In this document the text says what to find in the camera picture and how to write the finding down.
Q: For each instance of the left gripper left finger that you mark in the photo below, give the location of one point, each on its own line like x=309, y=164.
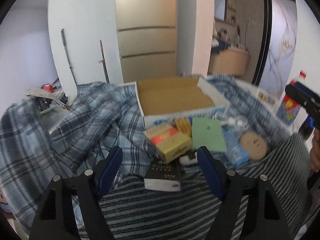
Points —
x=55, y=217

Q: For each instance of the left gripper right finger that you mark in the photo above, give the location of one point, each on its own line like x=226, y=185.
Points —
x=264, y=217

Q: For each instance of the round tan face cushion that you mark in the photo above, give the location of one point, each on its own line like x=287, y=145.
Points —
x=254, y=145

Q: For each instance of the blue tissue pack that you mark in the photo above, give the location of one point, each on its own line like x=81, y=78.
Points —
x=235, y=153

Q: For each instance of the green paper card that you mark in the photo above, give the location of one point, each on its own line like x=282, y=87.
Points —
x=208, y=132

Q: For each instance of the black cigarette box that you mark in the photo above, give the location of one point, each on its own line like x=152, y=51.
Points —
x=162, y=176

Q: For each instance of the yellow gold cigarette box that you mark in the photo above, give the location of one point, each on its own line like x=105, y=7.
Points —
x=171, y=146

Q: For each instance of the red yellow cigarette box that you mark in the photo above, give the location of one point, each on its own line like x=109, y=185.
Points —
x=160, y=133

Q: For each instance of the person's right hand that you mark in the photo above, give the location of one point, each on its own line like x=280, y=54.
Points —
x=315, y=152

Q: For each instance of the red cola bottle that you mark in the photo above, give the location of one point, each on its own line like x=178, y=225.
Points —
x=289, y=108

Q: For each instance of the small yellow box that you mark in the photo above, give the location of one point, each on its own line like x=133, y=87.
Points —
x=266, y=98

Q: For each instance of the frosted glass door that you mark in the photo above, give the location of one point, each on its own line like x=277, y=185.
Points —
x=277, y=46

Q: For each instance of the blue plaid cloth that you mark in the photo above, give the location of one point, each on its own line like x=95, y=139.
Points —
x=102, y=116

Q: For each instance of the black white striped cloth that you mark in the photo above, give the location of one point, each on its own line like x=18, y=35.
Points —
x=132, y=212

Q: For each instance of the beige bathroom vanity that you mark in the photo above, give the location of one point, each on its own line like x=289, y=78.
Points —
x=232, y=61

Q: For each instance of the dark blue clothes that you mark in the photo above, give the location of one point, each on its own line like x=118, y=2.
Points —
x=218, y=45

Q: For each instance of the floor clutter bags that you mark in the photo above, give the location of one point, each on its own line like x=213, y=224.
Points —
x=49, y=97

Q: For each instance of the waffle patterned snack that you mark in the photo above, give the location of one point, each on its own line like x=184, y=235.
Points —
x=183, y=125

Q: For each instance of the bathroom mirror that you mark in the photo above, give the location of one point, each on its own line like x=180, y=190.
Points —
x=220, y=10

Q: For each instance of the cardboard box tray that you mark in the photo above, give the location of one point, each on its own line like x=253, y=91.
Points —
x=167, y=99

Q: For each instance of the gold refrigerator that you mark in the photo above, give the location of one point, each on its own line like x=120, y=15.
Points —
x=146, y=33

